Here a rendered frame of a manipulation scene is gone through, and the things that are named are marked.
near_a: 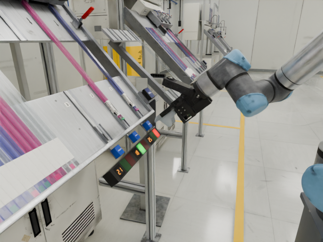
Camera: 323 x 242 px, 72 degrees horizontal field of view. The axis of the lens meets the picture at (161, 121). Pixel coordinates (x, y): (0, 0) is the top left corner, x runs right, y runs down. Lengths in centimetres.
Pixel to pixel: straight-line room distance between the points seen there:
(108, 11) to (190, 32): 355
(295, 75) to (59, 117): 63
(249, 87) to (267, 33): 759
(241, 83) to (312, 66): 17
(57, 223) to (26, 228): 15
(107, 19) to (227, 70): 131
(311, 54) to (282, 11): 763
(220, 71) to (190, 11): 462
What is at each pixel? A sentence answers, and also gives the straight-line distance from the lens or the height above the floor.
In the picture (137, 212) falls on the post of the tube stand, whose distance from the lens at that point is 147.
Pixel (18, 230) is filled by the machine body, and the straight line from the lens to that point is 95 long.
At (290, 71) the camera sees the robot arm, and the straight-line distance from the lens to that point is 71.
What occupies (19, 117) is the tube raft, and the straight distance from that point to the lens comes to 55.
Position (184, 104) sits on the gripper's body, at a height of 80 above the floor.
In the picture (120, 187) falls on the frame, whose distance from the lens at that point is 119.
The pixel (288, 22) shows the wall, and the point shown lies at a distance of 830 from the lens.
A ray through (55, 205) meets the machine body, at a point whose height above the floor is 38.
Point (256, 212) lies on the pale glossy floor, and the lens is 159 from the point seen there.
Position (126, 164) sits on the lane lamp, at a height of 65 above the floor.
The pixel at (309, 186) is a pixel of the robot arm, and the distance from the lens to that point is 57.
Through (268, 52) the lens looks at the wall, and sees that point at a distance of 825.
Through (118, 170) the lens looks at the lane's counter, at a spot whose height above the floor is 66.
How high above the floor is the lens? 99
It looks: 20 degrees down
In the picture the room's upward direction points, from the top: straight up
